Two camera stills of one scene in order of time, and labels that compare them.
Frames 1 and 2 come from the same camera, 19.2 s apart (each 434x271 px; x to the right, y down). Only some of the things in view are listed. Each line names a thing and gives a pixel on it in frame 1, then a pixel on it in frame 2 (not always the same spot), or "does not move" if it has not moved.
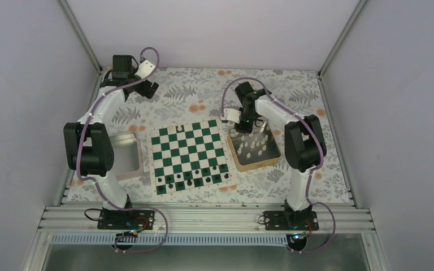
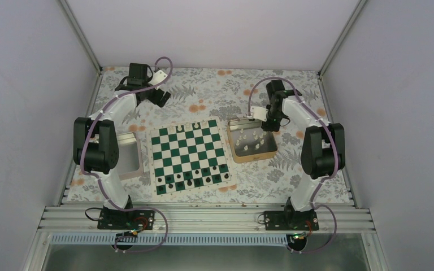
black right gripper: x=246 y=129 -> x=274 y=127
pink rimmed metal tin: x=126 y=155 does not move
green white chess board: x=193 y=158 does not move
